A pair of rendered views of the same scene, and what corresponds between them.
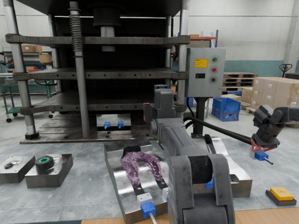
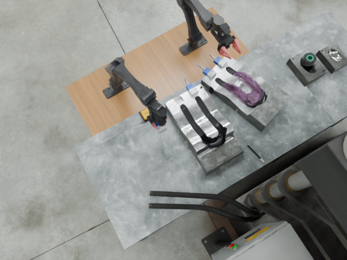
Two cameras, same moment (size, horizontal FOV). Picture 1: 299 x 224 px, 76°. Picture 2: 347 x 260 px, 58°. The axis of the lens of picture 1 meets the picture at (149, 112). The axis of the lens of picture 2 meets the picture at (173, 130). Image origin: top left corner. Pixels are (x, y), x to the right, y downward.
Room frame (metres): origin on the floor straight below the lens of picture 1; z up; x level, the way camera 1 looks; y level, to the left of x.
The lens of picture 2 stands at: (1.44, -0.69, 2.68)
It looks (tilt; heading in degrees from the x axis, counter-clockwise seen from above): 72 degrees down; 159
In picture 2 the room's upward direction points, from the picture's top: 5 degrees counter-clockwise
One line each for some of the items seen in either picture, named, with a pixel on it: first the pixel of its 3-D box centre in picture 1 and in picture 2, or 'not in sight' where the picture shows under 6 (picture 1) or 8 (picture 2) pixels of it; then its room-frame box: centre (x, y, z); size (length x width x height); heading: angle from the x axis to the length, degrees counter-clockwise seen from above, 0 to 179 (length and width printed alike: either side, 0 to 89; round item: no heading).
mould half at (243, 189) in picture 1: (203, 156); (203, 127); (0.95, -0.30, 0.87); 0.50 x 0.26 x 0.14; 4
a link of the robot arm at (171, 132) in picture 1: (179, 160); (196, 10); (0.37, -0.07, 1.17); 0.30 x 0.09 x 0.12; 6
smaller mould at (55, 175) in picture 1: (51, 169); (305, 67); (0.87, 0.51, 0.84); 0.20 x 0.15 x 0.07; 4
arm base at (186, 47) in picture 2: not in sight; (193, 42); (0.36, -0.07, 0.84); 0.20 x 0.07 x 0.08; 96
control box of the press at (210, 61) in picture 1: (198, 130); (234, 250); (1.66, -0.46, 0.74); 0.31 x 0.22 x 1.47; 94
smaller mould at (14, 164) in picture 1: (14, 168); (332, 57); (0.88, 0.71, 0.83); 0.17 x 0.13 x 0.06; 4
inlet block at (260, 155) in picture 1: (262, 157); (157, 122); (0.81, -0.54, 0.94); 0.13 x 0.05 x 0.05; 4
